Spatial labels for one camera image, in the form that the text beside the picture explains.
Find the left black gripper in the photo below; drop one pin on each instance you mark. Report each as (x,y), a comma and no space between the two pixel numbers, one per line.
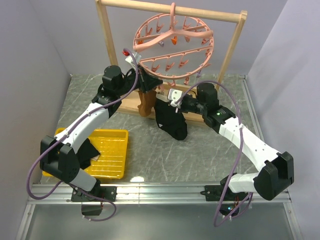
(147,82)

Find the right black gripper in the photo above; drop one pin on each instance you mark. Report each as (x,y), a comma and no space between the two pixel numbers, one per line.
(182,107)

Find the black underwear beige waistband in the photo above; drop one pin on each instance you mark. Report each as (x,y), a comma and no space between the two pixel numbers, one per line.
(168,120)

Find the pink round clip hanger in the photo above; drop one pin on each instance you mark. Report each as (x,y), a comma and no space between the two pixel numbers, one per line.
(172,51)

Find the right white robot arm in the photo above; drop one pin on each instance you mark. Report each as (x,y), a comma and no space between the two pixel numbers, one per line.
(274,169)

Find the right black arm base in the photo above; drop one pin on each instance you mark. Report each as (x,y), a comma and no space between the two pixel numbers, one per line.
(213,193)

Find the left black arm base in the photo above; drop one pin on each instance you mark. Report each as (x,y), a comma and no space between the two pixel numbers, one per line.
(92,203)

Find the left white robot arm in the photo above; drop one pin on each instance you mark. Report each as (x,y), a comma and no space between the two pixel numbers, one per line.
(103,105)

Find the brown underwear striped waistband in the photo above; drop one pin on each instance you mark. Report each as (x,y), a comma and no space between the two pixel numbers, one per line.
(147,102)

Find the black underwear in tray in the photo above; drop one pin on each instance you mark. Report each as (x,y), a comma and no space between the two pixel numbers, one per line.
(85,153)

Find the yellow plastic tray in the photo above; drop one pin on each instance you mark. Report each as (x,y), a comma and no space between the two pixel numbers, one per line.
(110,155)

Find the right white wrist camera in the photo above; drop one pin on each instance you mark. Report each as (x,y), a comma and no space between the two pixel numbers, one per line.
(174,96)

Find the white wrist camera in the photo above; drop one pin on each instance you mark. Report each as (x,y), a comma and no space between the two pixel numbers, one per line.
(132,58)
(174,96)

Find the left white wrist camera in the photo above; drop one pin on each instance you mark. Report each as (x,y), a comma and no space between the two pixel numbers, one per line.
(132,58)

